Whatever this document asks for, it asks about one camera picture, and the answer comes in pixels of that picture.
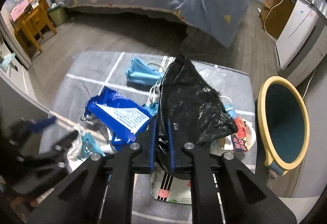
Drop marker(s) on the grey rug with white lines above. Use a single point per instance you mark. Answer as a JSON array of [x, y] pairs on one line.
[[86, 78]]

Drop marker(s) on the yellow teal trash bin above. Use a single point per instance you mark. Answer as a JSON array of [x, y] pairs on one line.
[[283, 125]]

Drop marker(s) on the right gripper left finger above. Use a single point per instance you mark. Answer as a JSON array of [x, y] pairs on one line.
[[100, 190]]

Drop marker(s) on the wooden chair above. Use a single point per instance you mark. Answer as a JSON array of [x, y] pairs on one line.
[[31, 23]]

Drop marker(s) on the white green medicine box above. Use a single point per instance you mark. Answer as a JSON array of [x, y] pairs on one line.
[[167, 188]]

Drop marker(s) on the black plastic trash bag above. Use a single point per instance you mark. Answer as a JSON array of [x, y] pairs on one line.
[[190, 110]]

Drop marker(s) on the wooden bedside cabinet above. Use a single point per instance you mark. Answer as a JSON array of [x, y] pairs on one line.
[[274, 16]]

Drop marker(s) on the blue wet wipes package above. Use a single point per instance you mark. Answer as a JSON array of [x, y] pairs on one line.
[[124, 118]]

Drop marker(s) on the light blue face mask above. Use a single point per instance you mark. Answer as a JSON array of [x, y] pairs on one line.
[[140, 72]]

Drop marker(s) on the red white snack wrapper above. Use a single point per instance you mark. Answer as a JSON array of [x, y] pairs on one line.
[[242, 140]]

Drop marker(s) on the white air purifier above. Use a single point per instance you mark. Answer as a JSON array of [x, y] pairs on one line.
[[302, 44]]

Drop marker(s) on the green waste basket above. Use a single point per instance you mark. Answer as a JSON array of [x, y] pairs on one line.
[[58, 14]]

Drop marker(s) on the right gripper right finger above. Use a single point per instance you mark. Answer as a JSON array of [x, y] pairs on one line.
[[223, 189]]

